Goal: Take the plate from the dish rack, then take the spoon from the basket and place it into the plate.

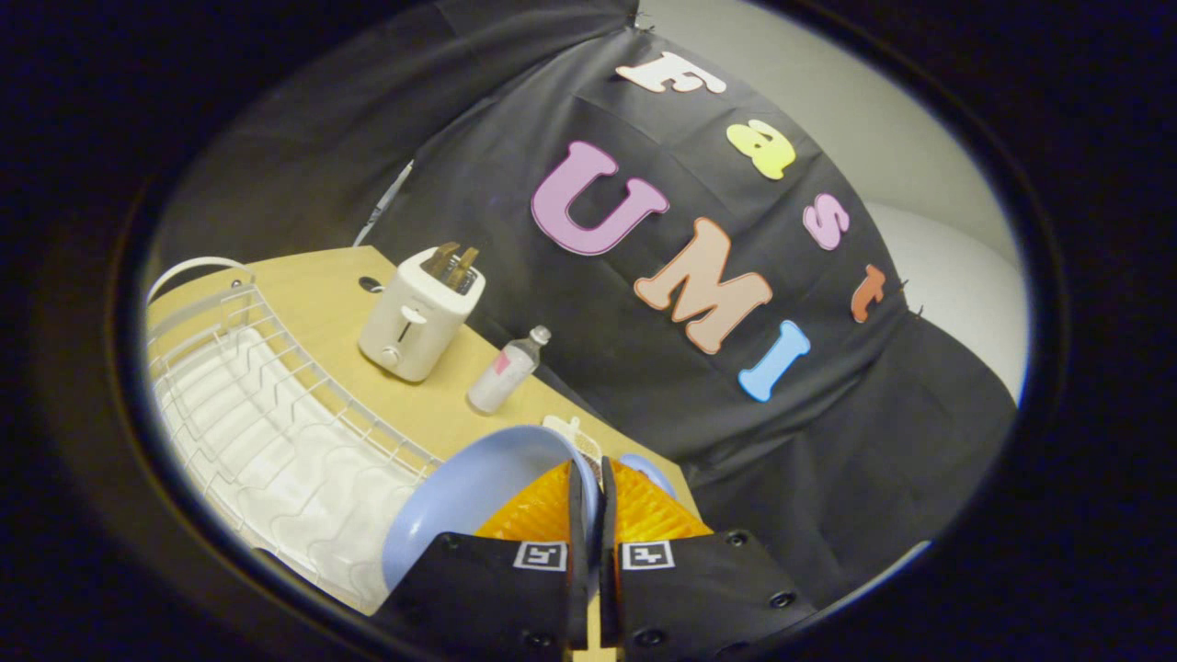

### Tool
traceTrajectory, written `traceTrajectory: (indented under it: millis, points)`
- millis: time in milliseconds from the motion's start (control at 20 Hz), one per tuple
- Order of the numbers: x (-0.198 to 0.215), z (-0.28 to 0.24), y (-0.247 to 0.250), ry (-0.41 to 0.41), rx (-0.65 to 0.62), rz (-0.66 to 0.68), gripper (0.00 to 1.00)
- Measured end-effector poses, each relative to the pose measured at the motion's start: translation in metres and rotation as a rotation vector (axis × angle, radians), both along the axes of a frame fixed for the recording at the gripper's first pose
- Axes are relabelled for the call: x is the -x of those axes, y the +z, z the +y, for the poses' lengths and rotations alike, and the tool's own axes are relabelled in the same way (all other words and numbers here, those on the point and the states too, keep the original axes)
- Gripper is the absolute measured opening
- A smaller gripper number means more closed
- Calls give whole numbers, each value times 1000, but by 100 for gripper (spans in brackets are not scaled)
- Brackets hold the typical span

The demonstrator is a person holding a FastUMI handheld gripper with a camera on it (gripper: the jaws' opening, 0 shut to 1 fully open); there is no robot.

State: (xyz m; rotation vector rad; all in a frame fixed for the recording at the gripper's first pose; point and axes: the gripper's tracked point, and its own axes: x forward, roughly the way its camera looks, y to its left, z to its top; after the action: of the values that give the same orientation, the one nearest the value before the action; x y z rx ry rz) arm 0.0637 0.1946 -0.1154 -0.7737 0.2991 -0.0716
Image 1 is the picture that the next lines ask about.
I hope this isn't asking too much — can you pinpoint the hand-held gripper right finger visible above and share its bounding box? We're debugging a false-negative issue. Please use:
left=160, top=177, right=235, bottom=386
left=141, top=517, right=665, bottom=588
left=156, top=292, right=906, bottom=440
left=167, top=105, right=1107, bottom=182
left=601, top=457, right=817, bottom=662

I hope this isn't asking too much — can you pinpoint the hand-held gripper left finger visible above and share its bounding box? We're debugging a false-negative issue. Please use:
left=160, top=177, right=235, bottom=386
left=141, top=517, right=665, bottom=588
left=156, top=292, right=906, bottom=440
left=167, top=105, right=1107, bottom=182
left=372, top=458, right=590, bottom=662

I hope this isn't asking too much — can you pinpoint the light blue plate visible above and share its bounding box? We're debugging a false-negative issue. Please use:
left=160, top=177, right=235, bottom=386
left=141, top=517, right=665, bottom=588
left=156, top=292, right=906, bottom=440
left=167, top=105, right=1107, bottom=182
left=382, top=425, right=600, bottom=591

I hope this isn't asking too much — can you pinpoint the small light blue dish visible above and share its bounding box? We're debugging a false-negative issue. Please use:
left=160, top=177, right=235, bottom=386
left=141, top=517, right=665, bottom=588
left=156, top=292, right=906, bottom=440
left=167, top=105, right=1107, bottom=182
left=618, top=452, right=679, bottom=502

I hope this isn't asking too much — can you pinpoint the black backdrop cloth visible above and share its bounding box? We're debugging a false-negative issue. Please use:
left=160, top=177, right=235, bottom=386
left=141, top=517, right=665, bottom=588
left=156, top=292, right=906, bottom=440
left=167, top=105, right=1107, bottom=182
left=152, top=0, right=1018, bottom=612

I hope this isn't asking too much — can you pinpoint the clear bottle with silver cap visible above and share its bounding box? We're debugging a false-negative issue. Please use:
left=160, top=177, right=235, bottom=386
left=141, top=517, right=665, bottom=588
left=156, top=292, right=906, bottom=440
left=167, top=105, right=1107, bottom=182
left=467, top=325, right=553, bottom=416

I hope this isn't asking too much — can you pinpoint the white drain tray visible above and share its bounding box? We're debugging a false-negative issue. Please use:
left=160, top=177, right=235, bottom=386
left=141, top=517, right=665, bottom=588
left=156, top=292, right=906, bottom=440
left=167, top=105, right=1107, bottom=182
left=154, top=326, right=433, bottom=615

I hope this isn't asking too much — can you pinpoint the white toaster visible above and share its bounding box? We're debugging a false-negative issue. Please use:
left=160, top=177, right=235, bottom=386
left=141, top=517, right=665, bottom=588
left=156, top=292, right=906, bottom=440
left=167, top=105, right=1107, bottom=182
left=357, top=246, right=486, bottom=384

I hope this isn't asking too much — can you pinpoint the brown toast slice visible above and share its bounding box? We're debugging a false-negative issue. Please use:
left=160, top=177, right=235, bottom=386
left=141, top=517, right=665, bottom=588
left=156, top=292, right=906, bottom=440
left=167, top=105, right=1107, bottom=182
left=446, top=246, right=481, bottom=293
left=421, top=241, right=461, bottom=280

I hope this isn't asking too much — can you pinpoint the grey metal pole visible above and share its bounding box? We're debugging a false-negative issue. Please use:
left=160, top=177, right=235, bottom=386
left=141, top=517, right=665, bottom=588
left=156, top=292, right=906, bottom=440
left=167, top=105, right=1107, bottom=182
left=353, top=160, right=416, bottom=248

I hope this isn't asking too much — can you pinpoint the white wire dish rack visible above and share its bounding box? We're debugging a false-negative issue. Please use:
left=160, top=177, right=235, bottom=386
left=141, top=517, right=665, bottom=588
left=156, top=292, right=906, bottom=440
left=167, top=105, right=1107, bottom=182
left=147, top=280, right=444, bottom=608

